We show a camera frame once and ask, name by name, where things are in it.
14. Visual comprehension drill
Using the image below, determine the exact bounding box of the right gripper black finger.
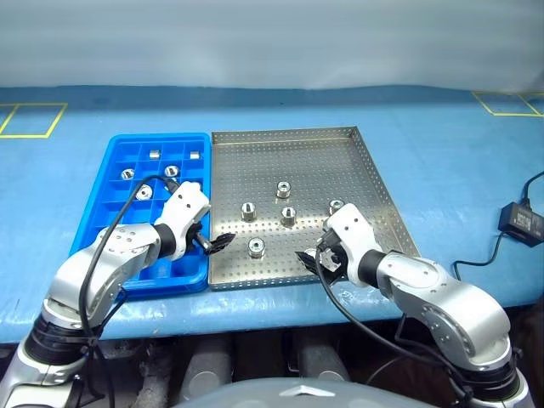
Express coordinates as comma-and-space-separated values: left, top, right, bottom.
294, 250, 322, 278

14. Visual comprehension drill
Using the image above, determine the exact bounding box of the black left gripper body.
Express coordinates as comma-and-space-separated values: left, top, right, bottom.
186, 220, 213, 256

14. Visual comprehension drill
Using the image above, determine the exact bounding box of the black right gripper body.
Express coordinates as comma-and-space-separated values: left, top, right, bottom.
316, 231, 348, 284

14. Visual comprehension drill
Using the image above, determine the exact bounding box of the perforated metal tray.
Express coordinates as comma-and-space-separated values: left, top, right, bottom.
207, 125, 422, 292

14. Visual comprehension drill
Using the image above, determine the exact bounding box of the blue compartment tray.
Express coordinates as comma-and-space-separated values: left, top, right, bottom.
69, 133, 212, 298

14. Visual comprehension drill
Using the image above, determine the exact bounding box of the dark grey rounded shape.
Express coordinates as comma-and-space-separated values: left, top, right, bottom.
180, 333, 234, 403
296, 333, 352, 383

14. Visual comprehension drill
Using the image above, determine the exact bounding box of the grey robot torso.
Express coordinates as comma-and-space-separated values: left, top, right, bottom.
169, 376, 439, 408

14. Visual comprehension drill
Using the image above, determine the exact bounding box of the blue plastic table cover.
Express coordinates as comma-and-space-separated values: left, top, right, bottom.
0, 84, 544, 343

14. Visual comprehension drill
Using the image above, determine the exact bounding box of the black power adapter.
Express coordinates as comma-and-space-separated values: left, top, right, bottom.
497, 202, 544, 248

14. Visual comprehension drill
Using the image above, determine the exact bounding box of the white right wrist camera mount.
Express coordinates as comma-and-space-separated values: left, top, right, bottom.
321, 202, 383, 290

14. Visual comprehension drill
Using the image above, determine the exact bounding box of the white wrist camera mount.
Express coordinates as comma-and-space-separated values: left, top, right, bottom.
153, 181, 213, 260
321, 202, 383, 290

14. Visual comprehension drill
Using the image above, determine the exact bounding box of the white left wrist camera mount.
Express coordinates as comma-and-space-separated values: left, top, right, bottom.
153, 181, 213, 260

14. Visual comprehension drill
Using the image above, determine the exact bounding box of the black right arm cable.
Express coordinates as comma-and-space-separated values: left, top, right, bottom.
316, 241, 475, 408

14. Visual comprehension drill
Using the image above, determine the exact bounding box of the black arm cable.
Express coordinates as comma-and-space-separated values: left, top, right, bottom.
316, 241, 475, 408
78, 176, 182, 408

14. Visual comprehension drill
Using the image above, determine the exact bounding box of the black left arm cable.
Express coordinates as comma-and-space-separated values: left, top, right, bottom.
78, 176, 182, 408

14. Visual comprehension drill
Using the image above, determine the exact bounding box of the black adapter cord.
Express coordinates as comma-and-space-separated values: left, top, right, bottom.
523, 171, 544, 206
450, 231, 506, 281

